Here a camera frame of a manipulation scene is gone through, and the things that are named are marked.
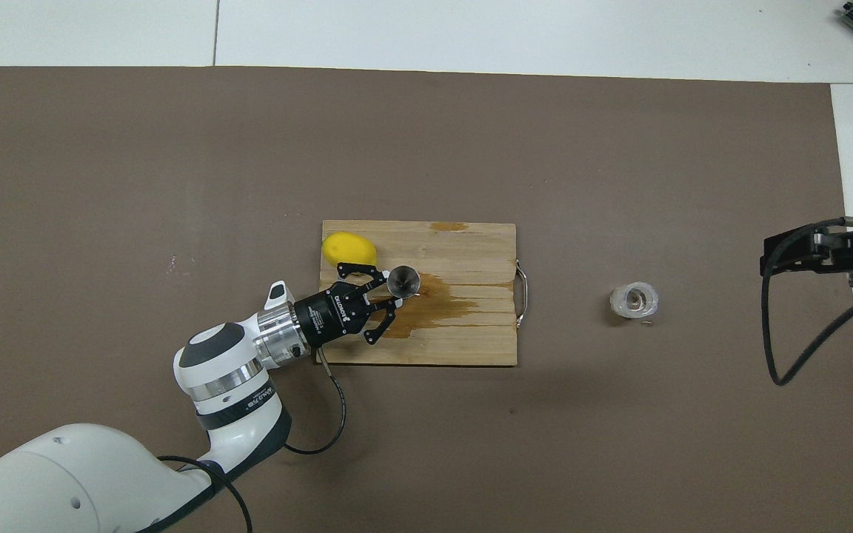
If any clear glass cup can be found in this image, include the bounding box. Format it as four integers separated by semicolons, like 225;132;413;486
609;281;660;321

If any brown table mat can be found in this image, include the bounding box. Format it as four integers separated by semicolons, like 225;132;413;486
0;65;853;533

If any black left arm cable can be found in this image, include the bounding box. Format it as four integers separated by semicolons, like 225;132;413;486
156;348;348;533

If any yellow lemon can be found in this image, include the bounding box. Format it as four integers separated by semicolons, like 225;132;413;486
321;232;378;271

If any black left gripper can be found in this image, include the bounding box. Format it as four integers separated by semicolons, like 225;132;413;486
295;261;399;349

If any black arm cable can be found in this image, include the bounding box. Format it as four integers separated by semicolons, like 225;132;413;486
156;348;348;533
758;217;853;388

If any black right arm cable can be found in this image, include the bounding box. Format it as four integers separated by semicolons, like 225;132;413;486
758;217;853;388

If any wooden cutting board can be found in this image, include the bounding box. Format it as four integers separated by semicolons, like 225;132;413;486
315;220;529;366

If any steel double jigger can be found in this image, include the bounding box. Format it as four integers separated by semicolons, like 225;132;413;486
386;264;421;301

